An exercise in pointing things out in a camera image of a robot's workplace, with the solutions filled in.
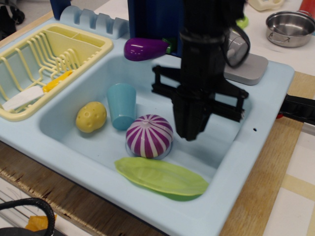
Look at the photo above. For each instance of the purple toy eggplant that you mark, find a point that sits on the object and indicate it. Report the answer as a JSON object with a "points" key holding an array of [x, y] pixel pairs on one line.
{"points": [[140, 49]]}

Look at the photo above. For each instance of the orange yellow object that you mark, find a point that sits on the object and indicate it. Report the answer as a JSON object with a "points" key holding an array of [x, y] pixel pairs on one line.
{"points": [[37, 223]]}

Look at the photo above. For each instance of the black object top left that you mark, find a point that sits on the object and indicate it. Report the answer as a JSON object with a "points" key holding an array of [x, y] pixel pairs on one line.
{"points": [[8, 21]]}

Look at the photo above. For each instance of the yellow dish drying rack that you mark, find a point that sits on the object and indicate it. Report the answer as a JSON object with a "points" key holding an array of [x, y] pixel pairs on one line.
{"points": [[51, 57]]}

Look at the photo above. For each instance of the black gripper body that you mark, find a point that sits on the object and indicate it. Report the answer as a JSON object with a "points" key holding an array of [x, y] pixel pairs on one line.
{"points": [[201, 72]]}

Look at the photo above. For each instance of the green plastic plate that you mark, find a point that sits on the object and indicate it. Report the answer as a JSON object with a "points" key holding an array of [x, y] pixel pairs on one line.
{"points": [[170, 180]]}

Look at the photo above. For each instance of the purple white striped toy onion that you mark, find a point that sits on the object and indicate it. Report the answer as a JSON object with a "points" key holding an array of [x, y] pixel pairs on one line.
{"points": [[149, 136]]}

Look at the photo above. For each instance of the cream plastic object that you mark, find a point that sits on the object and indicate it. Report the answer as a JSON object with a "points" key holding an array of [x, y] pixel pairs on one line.
{"points": [[262, 5]]}

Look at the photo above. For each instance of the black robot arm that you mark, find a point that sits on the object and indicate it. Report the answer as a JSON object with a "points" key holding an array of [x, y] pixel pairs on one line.
{"points": [[212, 17]]}

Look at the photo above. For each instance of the stainless steel pot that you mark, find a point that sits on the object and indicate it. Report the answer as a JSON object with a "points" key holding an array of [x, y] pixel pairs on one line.
{"points": [[289, 29]]}

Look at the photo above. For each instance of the yellow toy potato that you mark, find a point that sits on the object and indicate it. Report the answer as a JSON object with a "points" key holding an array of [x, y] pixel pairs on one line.
{"points": [[91, 117]]}

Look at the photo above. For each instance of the wooden base board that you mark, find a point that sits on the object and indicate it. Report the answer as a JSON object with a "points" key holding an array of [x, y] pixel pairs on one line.
{"points": [[278, 198]]}

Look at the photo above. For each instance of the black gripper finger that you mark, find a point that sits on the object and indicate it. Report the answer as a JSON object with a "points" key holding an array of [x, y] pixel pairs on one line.
{"points": [[200, 109], [181, 109]]}

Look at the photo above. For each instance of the light blue toy sink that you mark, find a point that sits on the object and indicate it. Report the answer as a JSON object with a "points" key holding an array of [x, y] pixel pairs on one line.
{"points": [[223, 154]]}

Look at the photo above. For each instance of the white and yellow toy knife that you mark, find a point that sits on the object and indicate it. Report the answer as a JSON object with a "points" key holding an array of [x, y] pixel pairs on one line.
{"points": [[33, 93]]}

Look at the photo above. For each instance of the dark blue plastic tower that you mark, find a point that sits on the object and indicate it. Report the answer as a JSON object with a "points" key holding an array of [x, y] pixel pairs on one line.
{"points": [[153, 19]]}

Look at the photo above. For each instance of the grey toy faucet with lever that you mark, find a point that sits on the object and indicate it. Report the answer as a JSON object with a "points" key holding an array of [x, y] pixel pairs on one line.
{"points": [[242, 66]]}

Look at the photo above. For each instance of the black clamp with red tip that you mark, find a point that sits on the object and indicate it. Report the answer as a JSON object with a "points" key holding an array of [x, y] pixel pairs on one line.
{"points": [[298, 108]]}

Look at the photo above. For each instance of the blue plastic cup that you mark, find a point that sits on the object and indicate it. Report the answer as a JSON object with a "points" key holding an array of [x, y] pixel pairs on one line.
{"points": [[122, 105]]}

